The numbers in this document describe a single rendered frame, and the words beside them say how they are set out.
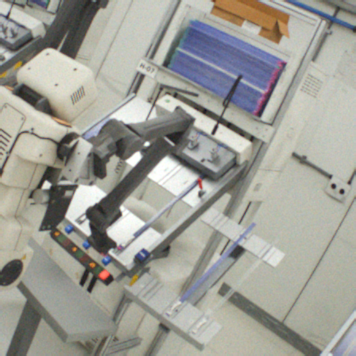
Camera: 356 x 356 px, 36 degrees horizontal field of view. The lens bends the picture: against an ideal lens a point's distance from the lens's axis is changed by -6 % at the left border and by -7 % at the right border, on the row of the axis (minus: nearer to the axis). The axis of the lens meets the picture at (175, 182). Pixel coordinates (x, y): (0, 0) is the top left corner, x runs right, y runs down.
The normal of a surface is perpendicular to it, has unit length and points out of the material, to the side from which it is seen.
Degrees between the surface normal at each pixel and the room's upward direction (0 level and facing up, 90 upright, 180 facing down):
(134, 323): 90
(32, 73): 48
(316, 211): 90
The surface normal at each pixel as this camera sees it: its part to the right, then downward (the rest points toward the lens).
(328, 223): -0.53, -0.01
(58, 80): -0.07, -0.58
